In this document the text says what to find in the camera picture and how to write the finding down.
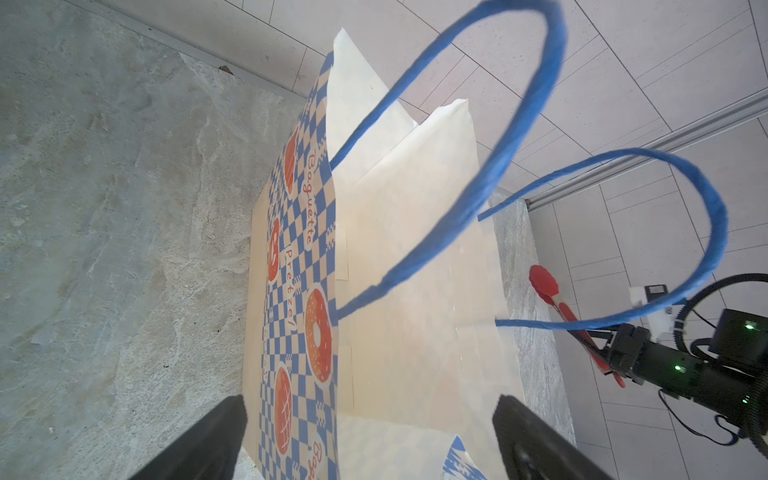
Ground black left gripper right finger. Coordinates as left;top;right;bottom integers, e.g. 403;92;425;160
492;395;611;480

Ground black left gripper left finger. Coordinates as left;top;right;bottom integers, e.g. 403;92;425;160
131;395;248;480

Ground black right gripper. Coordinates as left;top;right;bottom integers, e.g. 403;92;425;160
605;324;709;396

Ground red silicone steel tongs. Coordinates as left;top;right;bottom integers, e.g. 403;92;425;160
528;264;628;389

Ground blue checkered paper bag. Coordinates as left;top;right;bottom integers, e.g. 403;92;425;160
241;0;730;480

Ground aluminium corner profile right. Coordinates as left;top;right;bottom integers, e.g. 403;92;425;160
525;88;768;211

